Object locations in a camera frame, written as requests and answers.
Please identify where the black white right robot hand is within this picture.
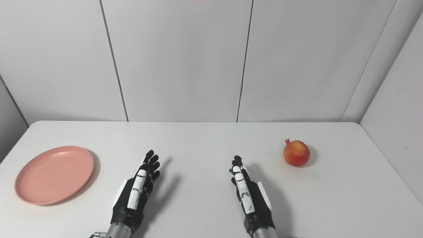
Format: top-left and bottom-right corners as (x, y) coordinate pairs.
(229, 155), (276, 237)

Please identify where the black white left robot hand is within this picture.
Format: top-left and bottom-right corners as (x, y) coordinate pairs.
(110, 150), (161, 232)

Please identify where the red orange pomegranate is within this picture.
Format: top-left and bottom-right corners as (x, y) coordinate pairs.
(283, 139), (311, 167)

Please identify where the pink round plate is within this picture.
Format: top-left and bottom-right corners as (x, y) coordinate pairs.
(15, 146), (94, 206)

